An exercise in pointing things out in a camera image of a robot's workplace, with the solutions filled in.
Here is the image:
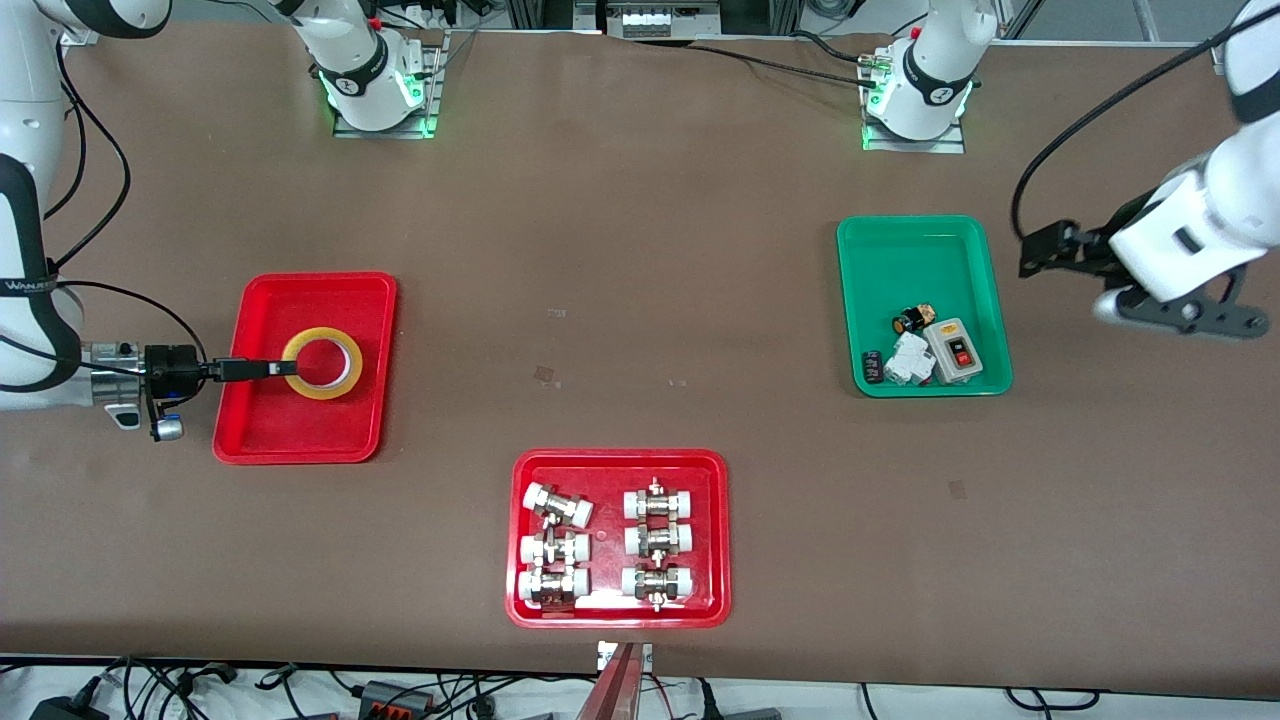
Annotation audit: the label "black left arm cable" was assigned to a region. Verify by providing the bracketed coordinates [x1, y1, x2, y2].
[1010, 5, 1280, 246]

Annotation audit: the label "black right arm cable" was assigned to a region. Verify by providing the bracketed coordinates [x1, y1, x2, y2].
[40, 40, 211, 381]

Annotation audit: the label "red plastic tray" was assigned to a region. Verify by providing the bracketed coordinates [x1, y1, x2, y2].
[212, 272, 398, 466]

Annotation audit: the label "brown table mat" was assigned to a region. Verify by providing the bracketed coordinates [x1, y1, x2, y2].
[0, 25, 1280, 701]

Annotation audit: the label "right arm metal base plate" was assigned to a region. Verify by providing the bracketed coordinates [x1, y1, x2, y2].
[333, 30, 448, 139]

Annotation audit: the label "black connector box orange clips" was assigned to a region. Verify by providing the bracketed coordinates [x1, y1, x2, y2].
[358, 680, 436, 720]

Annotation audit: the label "white metal bracket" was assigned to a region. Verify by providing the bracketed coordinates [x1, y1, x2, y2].
[597, 640, 654, 673]

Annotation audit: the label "white and metal pipe fitting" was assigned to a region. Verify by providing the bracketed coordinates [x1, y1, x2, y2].
[622, 520, 695, 559]
[518, 530, 592, 567]
[622, 477, 697, 522]
[522, 482, 595, 529]
[516, 566, 591, 609]
[620, 563, 697, 612]

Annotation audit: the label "grey switch box red button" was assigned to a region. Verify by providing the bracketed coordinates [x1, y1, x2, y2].
[923, 317, 986, 387]

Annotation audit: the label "thin black cable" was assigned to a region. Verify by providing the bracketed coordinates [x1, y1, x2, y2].
[640, 30, 881, 89]

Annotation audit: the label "red tray with pipe fittings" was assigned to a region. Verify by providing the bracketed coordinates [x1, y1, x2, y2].
[505, 448, 733, 630]

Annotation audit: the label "white power strip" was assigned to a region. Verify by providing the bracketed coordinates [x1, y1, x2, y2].
[605, 0, 723, 39]

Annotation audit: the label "red metal bar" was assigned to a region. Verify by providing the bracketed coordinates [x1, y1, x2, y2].
[575, 643, 643, 720]

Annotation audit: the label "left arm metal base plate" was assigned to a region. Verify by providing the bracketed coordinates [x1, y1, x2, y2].
[862, 45, 969, 154]

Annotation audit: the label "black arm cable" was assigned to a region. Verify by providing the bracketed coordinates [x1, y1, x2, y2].
[1010, 5, 1280, 246]
[40, 40, 211, 381]

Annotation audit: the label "yellow tape roll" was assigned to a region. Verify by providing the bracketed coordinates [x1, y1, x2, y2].
[281, 326, 365, 401]

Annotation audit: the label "white circuit breaker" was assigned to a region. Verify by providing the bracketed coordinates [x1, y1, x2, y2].
[884, 332, 937, 387]

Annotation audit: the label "black power adapter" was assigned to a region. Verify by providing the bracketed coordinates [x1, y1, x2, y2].
[30, 695, 111, 720]

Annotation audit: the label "black looped cable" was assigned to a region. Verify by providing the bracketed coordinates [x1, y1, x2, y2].
[1005, 686, 1101, 713]

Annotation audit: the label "green plastic tray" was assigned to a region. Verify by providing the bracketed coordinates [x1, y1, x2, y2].
[836, 215, 1014, 399]

